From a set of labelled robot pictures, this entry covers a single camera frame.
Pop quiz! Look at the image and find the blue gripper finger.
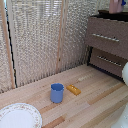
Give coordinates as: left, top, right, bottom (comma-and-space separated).
121, 0, 127, 6

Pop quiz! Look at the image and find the silver handle of drawer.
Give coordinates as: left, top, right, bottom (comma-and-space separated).
91, 32, 121, 43
96, 55, 123, 67

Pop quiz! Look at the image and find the brown drawer with cable above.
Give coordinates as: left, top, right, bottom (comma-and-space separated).
84, 16, 128, 62

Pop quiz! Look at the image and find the grey white robot base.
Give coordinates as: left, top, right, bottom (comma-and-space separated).
111, 103, 128, 128

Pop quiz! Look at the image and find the brown drawer near table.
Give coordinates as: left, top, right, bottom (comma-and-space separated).
88, 47, 128, 82

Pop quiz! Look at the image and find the blue cup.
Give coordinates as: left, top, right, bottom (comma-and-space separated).
49, 82, 65, 104

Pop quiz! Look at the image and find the bamboo blind screen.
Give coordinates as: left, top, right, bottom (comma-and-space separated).
0, 0, 128, 94

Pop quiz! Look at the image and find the orange rectangular block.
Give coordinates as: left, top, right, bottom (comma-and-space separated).
65, 84, 82, 96

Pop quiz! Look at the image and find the white plate with floral rim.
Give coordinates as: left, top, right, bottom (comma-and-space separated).
0, 102, 44, 128

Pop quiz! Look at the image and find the dark drawer cabinet frame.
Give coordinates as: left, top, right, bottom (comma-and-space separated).
86, 9, 128, 84

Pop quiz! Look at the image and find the silver handle of closed drawer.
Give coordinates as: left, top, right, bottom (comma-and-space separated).
96, 55, 123, 67

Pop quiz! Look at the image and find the thin wooden post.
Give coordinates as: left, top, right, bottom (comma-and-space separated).
55, 0, 68, 75

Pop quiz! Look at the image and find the wide wooden post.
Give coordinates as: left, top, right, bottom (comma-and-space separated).
0, 0, 17, 90

